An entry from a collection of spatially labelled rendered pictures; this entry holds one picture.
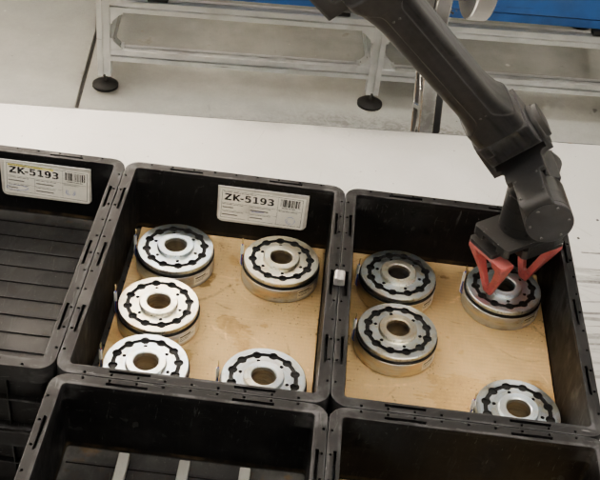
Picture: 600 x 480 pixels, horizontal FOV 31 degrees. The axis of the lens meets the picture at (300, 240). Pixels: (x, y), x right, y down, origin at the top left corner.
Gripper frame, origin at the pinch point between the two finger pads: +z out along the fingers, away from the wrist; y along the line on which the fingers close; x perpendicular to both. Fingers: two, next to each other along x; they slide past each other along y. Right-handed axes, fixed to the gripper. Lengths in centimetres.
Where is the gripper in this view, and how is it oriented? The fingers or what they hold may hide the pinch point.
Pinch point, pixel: (506, 280)
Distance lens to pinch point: 145.6
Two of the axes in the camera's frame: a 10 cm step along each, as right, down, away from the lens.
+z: -0.8, 7.8, 6.2
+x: -5.3, -5.6, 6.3
